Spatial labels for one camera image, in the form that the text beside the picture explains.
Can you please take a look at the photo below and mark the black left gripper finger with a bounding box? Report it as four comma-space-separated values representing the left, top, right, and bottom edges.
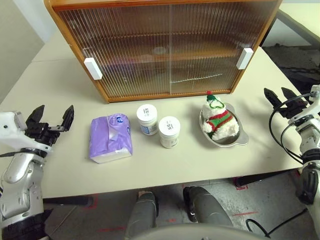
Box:
57, 104, 75, 132
25, 104, 46, 126

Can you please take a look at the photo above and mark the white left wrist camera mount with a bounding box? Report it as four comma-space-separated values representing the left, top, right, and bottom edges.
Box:
0, 111, 53, 153

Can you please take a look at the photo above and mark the ribbed glass sliding door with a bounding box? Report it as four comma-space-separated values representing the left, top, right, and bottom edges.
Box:
53, 4, 173, 100
168, 3, 276, 95

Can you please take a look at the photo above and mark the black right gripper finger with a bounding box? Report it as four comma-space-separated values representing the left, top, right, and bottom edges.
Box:
264, 87, 285, 111
281, 86, 303, 105

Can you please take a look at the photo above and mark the grey rounded left leg cover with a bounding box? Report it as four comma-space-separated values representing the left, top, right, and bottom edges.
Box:
124, 191, 160, 240

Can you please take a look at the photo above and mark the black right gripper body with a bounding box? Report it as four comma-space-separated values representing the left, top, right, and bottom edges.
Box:
277, 96, 313, 121

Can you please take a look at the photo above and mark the wooden shelf board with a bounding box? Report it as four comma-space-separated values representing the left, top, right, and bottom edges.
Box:
82, 36, 245, 63

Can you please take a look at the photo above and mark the grey curved robot torso rim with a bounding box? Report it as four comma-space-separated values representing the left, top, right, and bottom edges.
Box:
122, 222, 271, 240

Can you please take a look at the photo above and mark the white plush toy red-green sweater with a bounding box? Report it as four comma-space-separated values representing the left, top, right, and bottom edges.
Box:
201, 90, 241, 141

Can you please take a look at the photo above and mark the grey rounded right leg cover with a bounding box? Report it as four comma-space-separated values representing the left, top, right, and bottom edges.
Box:
182, 186, 235, 227

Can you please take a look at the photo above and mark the beige side table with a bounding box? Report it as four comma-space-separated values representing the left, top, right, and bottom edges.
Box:
274, 0, 320, 48

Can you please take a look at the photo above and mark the metal dish with handles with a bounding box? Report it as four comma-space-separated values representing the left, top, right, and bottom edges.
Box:
199, 102, 250, 148

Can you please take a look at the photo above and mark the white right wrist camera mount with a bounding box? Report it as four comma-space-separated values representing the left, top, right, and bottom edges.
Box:
287, 84, 320, 126

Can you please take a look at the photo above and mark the purple tissue pack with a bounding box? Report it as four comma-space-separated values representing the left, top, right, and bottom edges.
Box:
88, 112, 135, 165

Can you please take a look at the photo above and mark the grey rounded leg cover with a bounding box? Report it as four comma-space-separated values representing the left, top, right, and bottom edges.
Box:
124, 191, 160, 240
182, 186, 235, 227

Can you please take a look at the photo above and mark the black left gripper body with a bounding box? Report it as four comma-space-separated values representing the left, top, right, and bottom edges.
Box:
24, 121, 63, 148

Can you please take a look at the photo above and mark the black floor cable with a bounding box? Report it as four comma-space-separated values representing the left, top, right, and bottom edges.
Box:
246, 208, 309, 238

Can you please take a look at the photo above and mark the wooden cabinet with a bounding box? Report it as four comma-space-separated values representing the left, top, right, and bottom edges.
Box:
43, 0, 283, 104

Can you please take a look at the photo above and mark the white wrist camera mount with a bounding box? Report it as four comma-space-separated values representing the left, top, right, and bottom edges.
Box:
0, 111, 53, 153
287, 84, 320, 126

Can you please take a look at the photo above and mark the white door handle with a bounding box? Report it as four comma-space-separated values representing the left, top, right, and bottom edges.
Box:
83, 57, 103, 81
235, 47, 254, 70

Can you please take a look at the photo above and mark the white jar with blue label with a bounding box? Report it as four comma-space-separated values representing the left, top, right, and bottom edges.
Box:
136, 103, 159, 136
158, 116, 181, 149

